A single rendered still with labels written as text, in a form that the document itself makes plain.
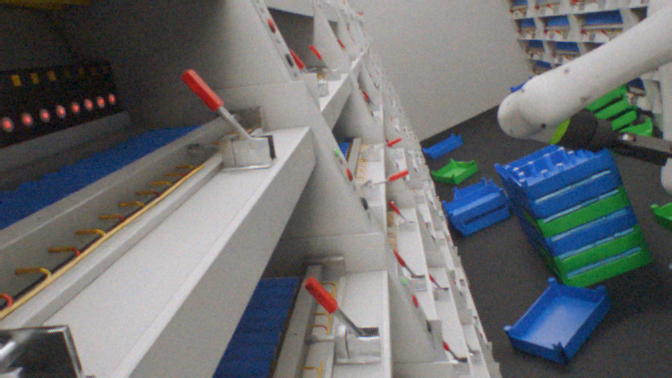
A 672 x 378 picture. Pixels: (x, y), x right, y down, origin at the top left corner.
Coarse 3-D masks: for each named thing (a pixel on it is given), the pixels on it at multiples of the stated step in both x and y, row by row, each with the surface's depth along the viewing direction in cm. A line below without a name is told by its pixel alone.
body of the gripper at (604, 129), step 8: (600, 120) 106; (600, 128) 105; (608, 128) 105; (592, 136) 106; (600, 136) 105; (608, 136) 105; (616, 136) 105; (592, 144) 106; (600, 144) 106; (608, 144) 109; (616, 144) 106; (624, 144) 105
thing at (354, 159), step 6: (354, 144) 116; (360, 144) 120; (354, 150) 110; (360, 150) 115; (354, 156) 105; (348, 162) 100; (354, 162) 100; (354, 168) 95; (360, 168) 99; (354, 174) 92; (360, 174) 95; (360, 180) 91
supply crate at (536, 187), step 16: (544, 160) 184; (560, 160) 183; (592, 160) 163; (608, 160) 163; (512, 176) 184; (528, 176) 186; (560, 176) 165; (576, 176) 165; (528, 192) 167; (544, 192) 167
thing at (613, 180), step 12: (612, 168) 164; (600, 180) 165; (612, 180) 165; (516, 192) 186; (576, 192) 167; (588, 192) 166; (600, 192) 166; (528, 204) 172; (540, 204) 168; (552, 204) 168; (564, 204) 168; (540, 216) 170
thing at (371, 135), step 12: (336, 132) 125; (348, 132) 124; (360, 132) 124; (372, 132) 124; (372, 144) 124; (372, 168) 102; (384, 168) 116; (372, 180) 94; (384, 192) 88; (372, 204) 81; (384, 204) 80; (384, 216) 75; (384, 228) 67
